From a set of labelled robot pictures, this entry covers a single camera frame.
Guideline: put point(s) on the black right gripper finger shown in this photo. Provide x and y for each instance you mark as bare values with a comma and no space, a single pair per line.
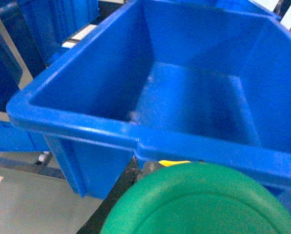
126,180

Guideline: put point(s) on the green mushroom push button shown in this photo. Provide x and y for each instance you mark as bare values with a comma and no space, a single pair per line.
197,198

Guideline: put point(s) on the upper right blue bin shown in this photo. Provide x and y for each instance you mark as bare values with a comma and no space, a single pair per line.
167,80

